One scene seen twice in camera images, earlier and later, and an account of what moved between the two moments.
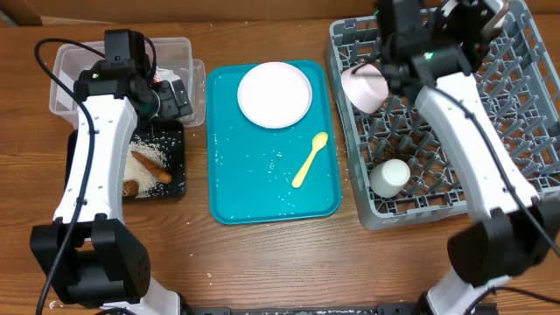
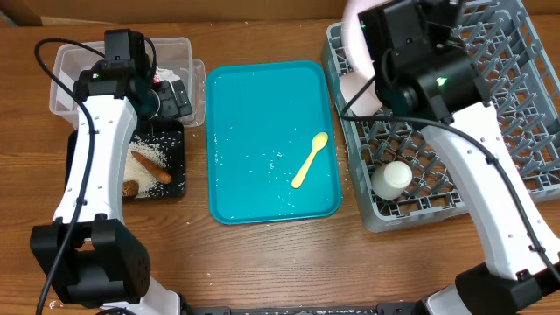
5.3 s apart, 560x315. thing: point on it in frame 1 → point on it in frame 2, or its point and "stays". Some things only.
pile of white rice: x=136 y=172 stays
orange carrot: x=160 y=176 stays
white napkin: x=165 y=74 stays
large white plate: x=275 y=94 → x=356 y=51
